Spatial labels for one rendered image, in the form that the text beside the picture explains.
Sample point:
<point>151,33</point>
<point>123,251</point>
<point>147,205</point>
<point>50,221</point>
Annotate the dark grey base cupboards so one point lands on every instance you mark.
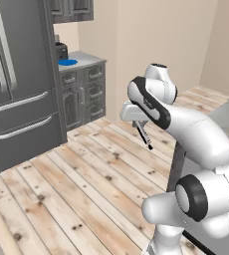
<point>83,96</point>

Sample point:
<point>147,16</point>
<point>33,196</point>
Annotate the black coffee machine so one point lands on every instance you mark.
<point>61,51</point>

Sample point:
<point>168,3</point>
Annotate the dark grey upper cupboards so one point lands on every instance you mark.
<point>73,10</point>

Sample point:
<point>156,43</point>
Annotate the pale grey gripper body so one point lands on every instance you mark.
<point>132,113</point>

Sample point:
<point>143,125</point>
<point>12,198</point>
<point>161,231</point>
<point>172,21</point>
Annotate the grey steel fridge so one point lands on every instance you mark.
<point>23,83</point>

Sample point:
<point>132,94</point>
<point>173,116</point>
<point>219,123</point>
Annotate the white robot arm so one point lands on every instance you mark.
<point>199,136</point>

